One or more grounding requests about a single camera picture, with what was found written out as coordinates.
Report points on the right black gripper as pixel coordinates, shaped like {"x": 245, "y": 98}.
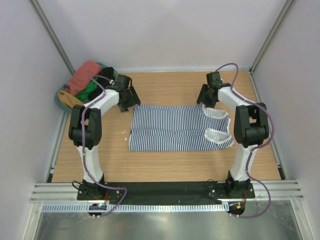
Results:
{"x": 201, "y": 97}

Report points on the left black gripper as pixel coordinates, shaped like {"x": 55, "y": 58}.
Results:
{"x": 134, "y": 100}

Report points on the blue white striped tank top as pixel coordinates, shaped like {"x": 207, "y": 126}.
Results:
{"x": 191, "y": 128}

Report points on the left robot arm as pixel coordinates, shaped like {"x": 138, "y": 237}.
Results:
{"x": 85, "y": 127}

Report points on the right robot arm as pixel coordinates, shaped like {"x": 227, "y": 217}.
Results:
{"x": 251, "y": 125}

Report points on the black tank top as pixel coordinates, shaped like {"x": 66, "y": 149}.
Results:
{"x": 105, "y": 74}

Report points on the green tank top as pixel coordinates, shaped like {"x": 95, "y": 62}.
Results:
{"x": 83, "y": 95}

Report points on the pink tank top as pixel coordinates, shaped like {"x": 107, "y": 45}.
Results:
{"x": 82, "y": 77}

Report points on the tan tank top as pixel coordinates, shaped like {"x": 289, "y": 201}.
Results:
{"x": 68, "y": 100}

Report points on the teal plastic laundry basket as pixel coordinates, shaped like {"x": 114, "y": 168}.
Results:
{"x": 86, "y": 101}

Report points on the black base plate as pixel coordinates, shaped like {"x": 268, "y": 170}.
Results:
{"x": 164, "y": 193}

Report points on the left corner aluminium post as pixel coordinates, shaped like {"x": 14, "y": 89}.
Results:
{"x": 51, "y": 33}

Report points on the corner aluminium post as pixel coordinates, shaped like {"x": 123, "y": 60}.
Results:
{"x": 51, "y": 33}
{"x": 285, "y": 10}

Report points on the slotted cable duct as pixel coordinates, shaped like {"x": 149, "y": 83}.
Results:
{"x": 102, "y": 208}

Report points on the aluminium frame rail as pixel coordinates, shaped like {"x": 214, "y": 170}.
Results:
{"x": 64, "y": 192}

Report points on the right corner aluminium post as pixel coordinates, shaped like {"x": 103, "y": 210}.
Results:
{"x": 285, "y": 10}

